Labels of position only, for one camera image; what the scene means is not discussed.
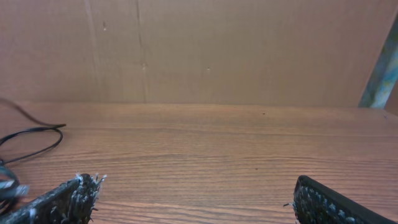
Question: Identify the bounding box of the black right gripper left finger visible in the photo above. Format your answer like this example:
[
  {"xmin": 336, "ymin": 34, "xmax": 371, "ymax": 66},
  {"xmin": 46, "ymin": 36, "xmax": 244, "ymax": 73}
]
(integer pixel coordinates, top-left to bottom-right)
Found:
[{"xmin": 1, "ymin": 174, "xmax": 106, "ymax": 224}]

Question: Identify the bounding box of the black USB cable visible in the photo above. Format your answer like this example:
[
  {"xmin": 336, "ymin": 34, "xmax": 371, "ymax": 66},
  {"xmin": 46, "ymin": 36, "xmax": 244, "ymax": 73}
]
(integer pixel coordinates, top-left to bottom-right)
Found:
[{"xmin": 0, "ymin": 98, "xmax": 60, "ymax": 215}]

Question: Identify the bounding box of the thin black cable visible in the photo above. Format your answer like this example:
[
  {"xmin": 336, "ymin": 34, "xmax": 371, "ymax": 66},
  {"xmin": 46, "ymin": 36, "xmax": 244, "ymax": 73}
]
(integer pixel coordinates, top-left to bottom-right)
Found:
[{"xmin": 0, "ymin": 123, "xmax": 67, "ymax": 166}]

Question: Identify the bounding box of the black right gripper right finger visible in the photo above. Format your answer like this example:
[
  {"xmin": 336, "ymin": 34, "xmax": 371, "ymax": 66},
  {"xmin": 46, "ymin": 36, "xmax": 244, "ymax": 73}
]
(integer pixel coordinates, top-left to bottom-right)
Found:
[{"xmin": 287, "ymin": 175, "xmax": 396, "ymax": 224}]

